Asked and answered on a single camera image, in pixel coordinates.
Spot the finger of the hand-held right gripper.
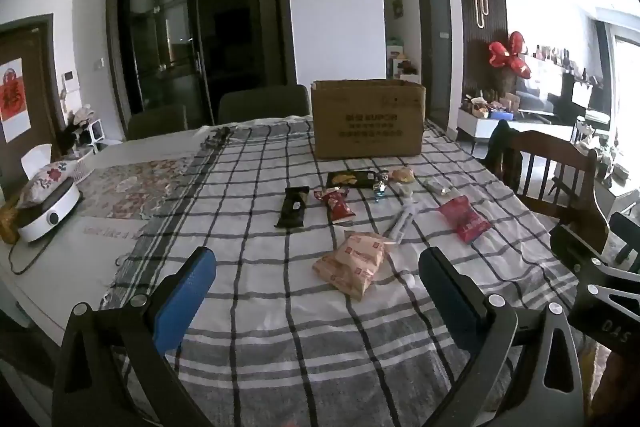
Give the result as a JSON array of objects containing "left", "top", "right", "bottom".
[{"left": 549, "top": 223, "right": 640, "bottom": 300}]

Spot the dark sliding glass door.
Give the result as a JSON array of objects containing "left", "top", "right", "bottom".
[{"left": 107, "top": 0, "right": 296, "bottom": 128}]

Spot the red foil balloon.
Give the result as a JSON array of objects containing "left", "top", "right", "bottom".
[{"left": 488, "top": 32, "right": 533, "bottom": 80}]

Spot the clear snack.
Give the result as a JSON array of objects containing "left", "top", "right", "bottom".
[{"left": 424, "top": 177, "right": 458, "bottom": 198}]

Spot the black snack packet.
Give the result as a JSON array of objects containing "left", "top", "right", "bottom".
[{"left": 274, "top": 186, "right": 311, "bottom": 229}]

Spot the dark green cracker packet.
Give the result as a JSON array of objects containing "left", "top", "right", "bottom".
[{"left": 326, "top": 170, "right": 377, "bottom": 188}]

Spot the white low cabinet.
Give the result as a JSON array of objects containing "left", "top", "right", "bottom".
[{"left": 457, "top": 106, "right": 576, "bottom": 142}]

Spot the white storage stool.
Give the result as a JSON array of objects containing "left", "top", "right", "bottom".
[{"left": 82, "top": 118, "right": 106, "bottom": 145}]

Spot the white electric griddle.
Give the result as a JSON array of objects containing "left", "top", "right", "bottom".
[{"left": 17, "top": 144, "right": 82, "bottom": 244}]

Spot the clear plastic wrapper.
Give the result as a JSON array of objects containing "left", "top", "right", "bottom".
[{"left": 382, "top": 202, "right": 421, "bottom": 243}]

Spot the checked white tablecloth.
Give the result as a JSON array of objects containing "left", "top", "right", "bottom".
[{"left": 100, "top": 117, "right": 601, "bottom": 427}]

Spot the pink beige snack packet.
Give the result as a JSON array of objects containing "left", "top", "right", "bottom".
[{"left": 313, "top": 231, "right": 397, "bottom": 302}]

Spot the floral patterned cloth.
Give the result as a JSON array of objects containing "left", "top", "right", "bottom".
[{"left": 75, "top": 156, "right": 198, "bottom": 222}]

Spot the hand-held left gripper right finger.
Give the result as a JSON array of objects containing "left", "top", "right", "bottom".
[{"left": 417, "top": 247, "right": 586, "bottom": 427}]

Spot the black power cable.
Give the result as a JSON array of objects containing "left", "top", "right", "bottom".
[{"left": 7, "top": 239, "right": 48, "bottom": 276}]

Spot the grey upholstered chair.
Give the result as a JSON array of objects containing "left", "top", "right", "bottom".
[
  {"left": 218, "top": 84, "right": 311, "bottom": 125},
  {"left": 126, "top": 104, "right": 188, "bottom": 142}
]

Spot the floral cushion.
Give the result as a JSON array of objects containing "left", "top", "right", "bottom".
[{"left": 16, "top": 161, "right": 77, "bottom": 209}]

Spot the small black object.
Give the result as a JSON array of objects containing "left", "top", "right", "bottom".
[{"left": 202, "top": 127, "right": 233, "bottom": 148}]

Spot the dark jacket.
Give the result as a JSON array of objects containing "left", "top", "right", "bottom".
[{"left": 482, "top": 119, "right": 523, "bottom": 192}]

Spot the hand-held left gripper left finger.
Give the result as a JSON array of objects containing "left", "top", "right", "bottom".
[{"left": 51, "top": 246, "right": 218, "bottom": 427}]

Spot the large red snack packet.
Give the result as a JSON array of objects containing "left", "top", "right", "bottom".
[{"left": 438, "top": 196, "right": 493, "bottom": 244}]

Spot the brown cardboard box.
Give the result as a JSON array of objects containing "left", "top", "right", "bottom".
[{"left": 311, "top": 80, "right": 427, "bottom": 160}]

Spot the small red snack packet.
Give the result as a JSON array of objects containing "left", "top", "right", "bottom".
[{"left": 313, "top": 187, "right": 355, "bottom": 224}]

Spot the red paper door poster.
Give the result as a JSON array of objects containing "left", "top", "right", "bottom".
[{"left": 0, "top": 58, "right": 32, "bottom": 142}]

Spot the dark hallway door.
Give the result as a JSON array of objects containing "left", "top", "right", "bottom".
[{"left": 417, "top": 0, "right": 453, "bottom": 132}]

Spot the white wall light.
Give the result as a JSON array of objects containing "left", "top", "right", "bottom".
[{"left": 472, "top": 0, "right": 492, "bottom": 29}]

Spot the brown wooden chair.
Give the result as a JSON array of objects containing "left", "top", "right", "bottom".
[{"left": 492, "top": 130, "right": 611, "bottom": 253}]

